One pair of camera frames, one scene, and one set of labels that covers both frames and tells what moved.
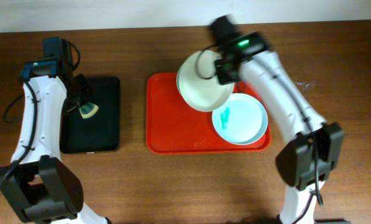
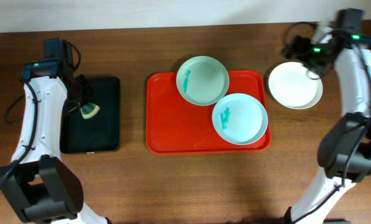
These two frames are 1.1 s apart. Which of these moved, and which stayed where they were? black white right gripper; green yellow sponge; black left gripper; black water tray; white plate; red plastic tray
Moved: white plate; black white right gripper
Stayed: green yellow sponge; black left gripper; red plastic tray; black water tray
